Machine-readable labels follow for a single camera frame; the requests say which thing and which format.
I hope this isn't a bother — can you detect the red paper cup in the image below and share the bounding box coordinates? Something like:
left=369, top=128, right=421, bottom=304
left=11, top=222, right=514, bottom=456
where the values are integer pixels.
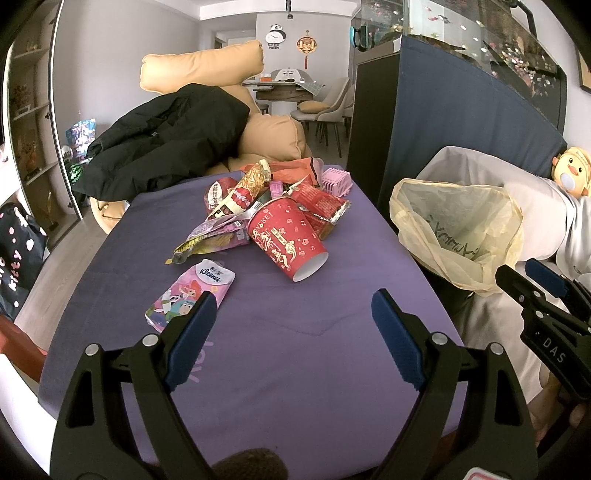
left=247, top=197, right=329, bottom=282

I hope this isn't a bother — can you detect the beige plastic trash bag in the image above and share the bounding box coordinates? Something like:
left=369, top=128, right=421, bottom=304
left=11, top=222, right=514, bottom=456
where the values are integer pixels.
left=389, top=178, right=524, bottom=297

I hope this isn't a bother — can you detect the grey dining chair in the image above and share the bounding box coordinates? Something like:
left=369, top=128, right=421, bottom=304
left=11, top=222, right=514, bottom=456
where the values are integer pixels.
left=290, top=77, right=351, bottom=157

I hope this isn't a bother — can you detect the navy cloth covered cabinet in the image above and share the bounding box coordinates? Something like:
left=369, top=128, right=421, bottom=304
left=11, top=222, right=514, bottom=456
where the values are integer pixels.
left=346, top=36, right=567, bottom=218

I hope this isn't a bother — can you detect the red round snack packet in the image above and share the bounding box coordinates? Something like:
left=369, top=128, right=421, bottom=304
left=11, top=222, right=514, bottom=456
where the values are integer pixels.
left=204, top=177, right=238, bottom=214

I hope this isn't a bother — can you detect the tan leather armchair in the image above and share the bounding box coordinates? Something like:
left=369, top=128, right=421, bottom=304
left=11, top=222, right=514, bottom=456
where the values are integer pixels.
left=89, top=40, right=311, bottom=232

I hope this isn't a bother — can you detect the pink yellow snack bag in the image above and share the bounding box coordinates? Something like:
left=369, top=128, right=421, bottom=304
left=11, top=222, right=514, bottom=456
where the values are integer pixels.
left=165, top=213, right=249, bottom=265

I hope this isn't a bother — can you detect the black jacket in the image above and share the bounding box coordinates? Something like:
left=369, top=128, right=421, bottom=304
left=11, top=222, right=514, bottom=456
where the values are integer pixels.
left=72, top=83, right=250, bottom=201

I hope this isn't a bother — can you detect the red chinese knot ornament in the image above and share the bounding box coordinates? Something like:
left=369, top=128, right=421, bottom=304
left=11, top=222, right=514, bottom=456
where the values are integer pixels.
left=295, top=30, right=318, bottom=69

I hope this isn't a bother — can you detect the person's right hand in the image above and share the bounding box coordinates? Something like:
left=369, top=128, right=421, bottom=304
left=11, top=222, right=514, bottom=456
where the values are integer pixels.
left=528, top=366, right=562, bottom=445

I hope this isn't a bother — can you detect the red foil wrapper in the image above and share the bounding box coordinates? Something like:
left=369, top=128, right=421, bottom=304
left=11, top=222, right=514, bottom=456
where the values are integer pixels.
left=287, top=177, right=351, bottom=240

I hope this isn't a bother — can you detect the glass aquarium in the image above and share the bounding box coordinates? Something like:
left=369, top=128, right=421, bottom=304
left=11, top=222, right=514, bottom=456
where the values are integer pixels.
left=349, top=0, right=559, bottom=77

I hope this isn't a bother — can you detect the colourful box by shelf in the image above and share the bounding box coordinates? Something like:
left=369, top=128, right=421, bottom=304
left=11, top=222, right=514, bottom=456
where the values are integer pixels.
left=65, top=118, right=96, bottom=161

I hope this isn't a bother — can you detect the dining table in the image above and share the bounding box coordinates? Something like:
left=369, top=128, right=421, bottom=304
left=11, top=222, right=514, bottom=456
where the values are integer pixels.
left=242, top=68, right=325, bottom=115

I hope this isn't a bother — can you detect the panda wall clock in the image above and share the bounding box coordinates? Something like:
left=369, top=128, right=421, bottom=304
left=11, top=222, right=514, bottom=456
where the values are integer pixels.
left=264, top=24, right=287, bottom=49

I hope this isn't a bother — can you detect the orange snack wrapper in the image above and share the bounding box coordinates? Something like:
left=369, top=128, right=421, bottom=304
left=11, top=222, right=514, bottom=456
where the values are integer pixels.
left=239, top=157, right=324, bottom=187

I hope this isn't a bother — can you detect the white display shelf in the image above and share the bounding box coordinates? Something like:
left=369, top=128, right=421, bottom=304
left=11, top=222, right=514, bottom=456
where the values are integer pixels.
left=1, top=1, right=82, bottom=248

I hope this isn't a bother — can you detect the pink cartoon tissue pack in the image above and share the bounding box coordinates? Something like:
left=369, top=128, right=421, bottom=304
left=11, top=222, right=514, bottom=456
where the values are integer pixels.
left=144, top=259, right=235, bottom=332

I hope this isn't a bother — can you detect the cream red snack bar wrapper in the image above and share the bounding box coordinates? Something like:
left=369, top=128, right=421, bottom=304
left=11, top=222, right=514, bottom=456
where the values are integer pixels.
left=207, top=159, right=271, bottom=220

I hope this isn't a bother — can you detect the purple table mat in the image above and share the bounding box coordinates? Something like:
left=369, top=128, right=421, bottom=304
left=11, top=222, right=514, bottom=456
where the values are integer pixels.
left=39, top=177, right=458, bottom=479

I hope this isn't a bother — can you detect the pink plastic basket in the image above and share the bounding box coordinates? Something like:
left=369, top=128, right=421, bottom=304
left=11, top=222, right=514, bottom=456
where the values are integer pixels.
left=322, top=167, right=353, bottom=198

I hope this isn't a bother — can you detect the yellow duck plush toy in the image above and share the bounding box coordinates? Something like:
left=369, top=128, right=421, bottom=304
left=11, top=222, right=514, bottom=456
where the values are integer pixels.
left=551, top=147, right=591, bottom=198

